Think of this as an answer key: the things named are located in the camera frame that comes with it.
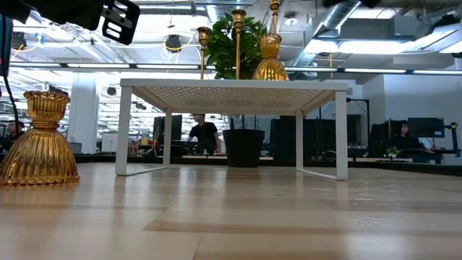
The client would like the brass candlestick holder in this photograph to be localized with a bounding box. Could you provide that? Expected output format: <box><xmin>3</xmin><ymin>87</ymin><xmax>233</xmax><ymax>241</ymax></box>
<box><xmin>196</xmin><ymin>26</ymin><xmax>213</xmax><ymax>80</ymax></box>
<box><xmin>269</xmin><ymin>0</ymin><xmax>283</xmax><ymax>36</ymax></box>
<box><xmin>231</xmin><ymin>9</ymin><xmax>248</xmax><ymax>80</ymax></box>

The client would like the amber glass candle holder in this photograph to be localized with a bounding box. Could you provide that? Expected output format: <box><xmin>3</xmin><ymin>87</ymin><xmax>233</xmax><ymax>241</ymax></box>
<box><xmin>252</xmin><ymin>33</ymin><xmax>290</xmax><ymax>82</ymax></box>
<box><xmin>0</xmin><ymin>90</ymin><xmax>81</xmax><ymax>188</ymax></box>

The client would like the person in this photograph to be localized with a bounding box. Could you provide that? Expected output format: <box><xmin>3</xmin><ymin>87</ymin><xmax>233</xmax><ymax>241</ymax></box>
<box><xmin>391</xmin><ymin>121</ymin><xmax>434</xmax><ymax>156</ymax></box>
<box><xmin>0</xmin><ymin>120</ymin><xmax>25</xmax><ymax>152</ymax></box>
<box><xmin>186</xmin><ymin>113</ymin><xmax>222</xmax><ymax>156</ymax></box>

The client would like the black background monitor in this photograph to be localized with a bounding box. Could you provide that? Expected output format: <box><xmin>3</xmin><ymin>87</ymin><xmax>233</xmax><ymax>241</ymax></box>
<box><xmin>153</xmin><ymin>114</ymin><xmax>183</xmax><ymax>145</ymax></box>
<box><xmin>407</xmin><ymin>117</ymin><xmax>445</xmax><ymax>139</ymax></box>

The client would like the white perforated metal shelf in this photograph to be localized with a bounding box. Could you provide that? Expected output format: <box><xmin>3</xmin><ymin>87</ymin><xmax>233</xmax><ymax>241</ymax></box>
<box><xmin>115</xmin><ymin>78</ymin><xmax>350</xmax><ymax>181</ymax></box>

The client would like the green potted plant black pot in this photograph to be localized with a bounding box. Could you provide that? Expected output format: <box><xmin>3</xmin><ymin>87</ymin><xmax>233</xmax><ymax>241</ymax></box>
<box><xmin>204</xmin><ymin>12</ymin><xmax>268</xmax><ymax>168</ymax></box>

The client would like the black office partition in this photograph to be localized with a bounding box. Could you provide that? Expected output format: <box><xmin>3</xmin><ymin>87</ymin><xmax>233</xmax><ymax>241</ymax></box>
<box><xmin>270</xmin><ymin>115</ymin><xmax>371</xmax><ymax>162</ymax></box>

